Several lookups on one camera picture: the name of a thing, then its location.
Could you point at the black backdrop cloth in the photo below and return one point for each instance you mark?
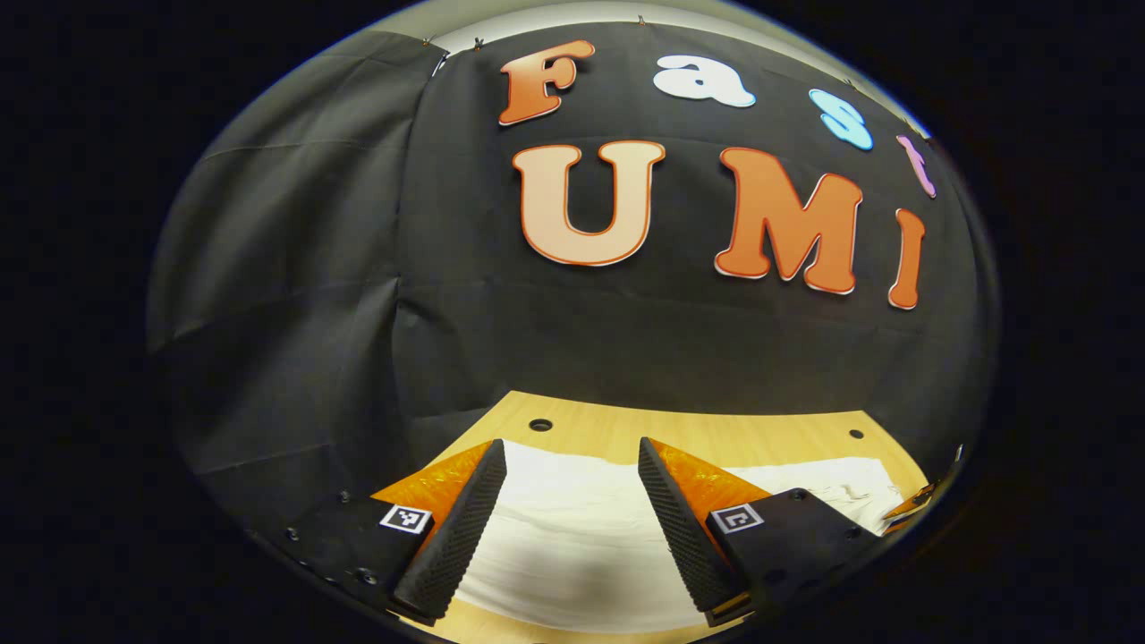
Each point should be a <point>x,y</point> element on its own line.
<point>626,340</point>

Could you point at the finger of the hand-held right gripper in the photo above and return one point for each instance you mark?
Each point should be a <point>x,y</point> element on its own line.
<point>908,507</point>

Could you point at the white jeans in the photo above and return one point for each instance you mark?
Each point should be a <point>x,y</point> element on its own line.
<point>572,537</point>

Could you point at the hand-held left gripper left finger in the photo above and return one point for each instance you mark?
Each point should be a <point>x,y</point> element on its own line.
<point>456,546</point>

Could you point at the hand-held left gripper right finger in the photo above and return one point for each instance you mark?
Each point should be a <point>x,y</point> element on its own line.
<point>680,537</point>

